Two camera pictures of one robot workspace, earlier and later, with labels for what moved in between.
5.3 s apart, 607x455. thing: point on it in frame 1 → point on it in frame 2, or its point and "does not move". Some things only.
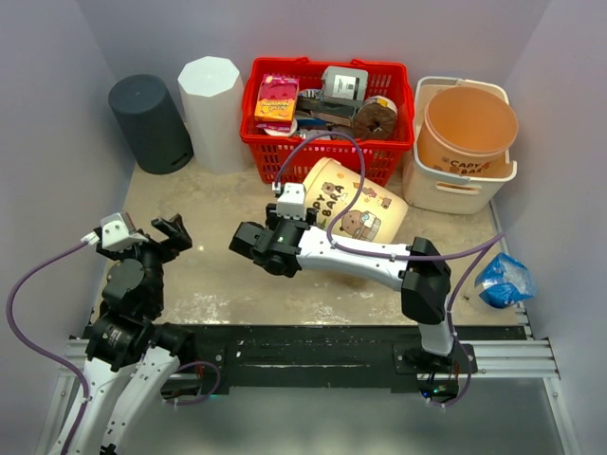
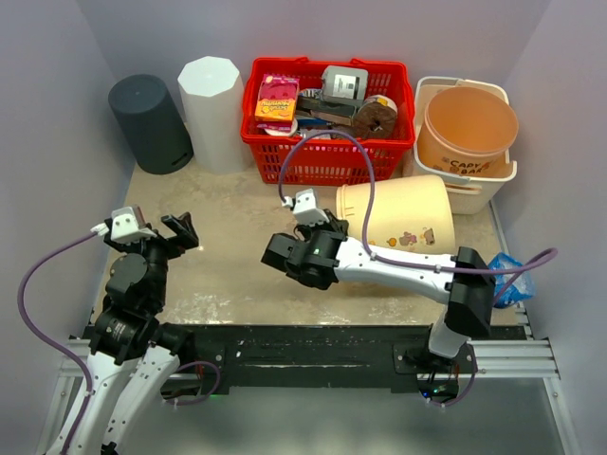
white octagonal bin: (214, 103) does not move
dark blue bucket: (151, 122) does not move
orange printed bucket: (464, 130) does not move
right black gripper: (256, 240) → (335, 227)
